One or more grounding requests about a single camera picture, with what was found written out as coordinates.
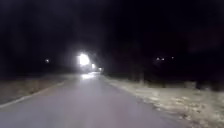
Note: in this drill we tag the grey asphalt road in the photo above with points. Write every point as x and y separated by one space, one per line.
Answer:
90 106

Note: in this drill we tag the dark row of trees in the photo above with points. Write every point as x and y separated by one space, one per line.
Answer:
140 63

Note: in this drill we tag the pale grass verge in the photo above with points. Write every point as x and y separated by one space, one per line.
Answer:
20 88
186 103

